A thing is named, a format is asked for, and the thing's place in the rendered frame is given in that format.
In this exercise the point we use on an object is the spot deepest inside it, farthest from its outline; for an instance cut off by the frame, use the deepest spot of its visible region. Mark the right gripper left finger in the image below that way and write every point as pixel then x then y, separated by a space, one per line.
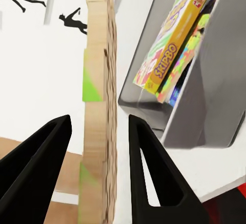
pixel 28 174

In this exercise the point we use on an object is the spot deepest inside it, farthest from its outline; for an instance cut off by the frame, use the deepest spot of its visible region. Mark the toy box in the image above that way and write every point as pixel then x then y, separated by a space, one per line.
pixel 212 98

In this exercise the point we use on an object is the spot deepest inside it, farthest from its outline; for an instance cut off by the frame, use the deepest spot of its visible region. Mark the jigsaw puzzle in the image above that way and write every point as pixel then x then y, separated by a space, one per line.
pixel 182 59
pixel 98 169

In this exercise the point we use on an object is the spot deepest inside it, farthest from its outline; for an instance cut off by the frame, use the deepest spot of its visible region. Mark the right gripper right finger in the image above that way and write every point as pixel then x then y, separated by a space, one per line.
pixel 178 202

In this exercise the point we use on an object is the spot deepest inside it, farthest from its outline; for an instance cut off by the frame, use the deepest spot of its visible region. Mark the painting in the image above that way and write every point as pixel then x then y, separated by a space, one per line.
pixel 68 26
pixel 30 10

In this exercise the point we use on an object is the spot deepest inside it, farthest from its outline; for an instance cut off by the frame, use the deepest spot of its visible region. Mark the desk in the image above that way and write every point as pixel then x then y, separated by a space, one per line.
pixel 213 175

